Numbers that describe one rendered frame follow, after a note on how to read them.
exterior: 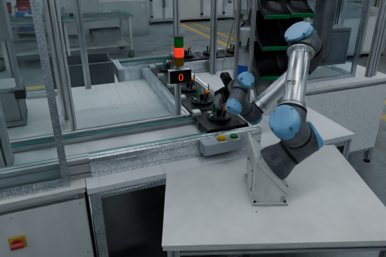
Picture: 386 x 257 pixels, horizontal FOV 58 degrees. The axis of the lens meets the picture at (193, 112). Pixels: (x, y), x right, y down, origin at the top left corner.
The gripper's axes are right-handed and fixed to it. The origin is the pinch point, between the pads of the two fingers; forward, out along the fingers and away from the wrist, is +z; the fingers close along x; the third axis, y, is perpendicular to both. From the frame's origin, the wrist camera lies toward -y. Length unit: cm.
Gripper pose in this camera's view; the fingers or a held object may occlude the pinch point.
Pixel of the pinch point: (219, 94)
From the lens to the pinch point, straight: 189.6
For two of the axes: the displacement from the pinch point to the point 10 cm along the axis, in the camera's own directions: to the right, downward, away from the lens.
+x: 9.4, -1.4, 3.2
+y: 2.0, 9.7, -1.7
